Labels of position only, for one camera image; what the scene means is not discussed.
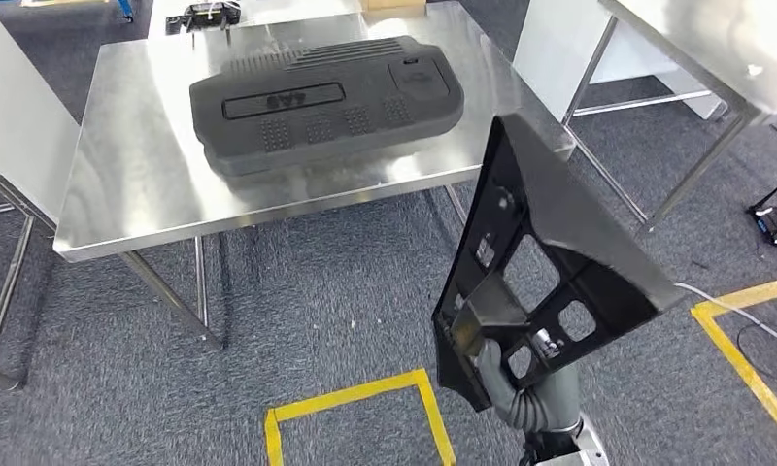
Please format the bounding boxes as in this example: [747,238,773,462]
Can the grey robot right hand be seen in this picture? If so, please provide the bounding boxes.
[475,327,583,431]

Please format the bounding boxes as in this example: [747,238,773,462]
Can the black plastic plate bracket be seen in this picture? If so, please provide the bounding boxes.
[431,114,686,413]

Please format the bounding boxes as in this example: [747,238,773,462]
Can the steel workbench table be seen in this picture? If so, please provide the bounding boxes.
[52,3,578,351]

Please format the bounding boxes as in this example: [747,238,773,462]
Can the yellow floor tape square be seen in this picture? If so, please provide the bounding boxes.
[691,275,777,451]
[264,368,457,466]

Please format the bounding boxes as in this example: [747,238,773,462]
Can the white board panel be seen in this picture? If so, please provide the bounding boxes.
[512,0,729,124]

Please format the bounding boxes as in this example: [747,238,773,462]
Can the black antenna router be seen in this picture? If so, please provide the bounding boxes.
[745,179,777,249]

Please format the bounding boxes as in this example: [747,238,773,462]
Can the steel side table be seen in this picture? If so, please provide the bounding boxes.
[0,0,83,392]
[558,0,777,233]

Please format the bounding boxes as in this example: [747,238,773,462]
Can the white desk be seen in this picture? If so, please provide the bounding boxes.
[147,0,428,41]

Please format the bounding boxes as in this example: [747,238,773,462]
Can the black antenna controller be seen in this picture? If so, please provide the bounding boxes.
[164,0,243,37]

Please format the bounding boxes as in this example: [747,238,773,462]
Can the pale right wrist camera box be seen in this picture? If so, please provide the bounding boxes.
[534,450,590,466]

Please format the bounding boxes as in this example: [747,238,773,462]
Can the thin black cable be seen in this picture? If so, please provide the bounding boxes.
[735,321,777,390]

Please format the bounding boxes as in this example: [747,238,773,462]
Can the white power cable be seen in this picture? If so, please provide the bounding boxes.
[674,282,777,358]

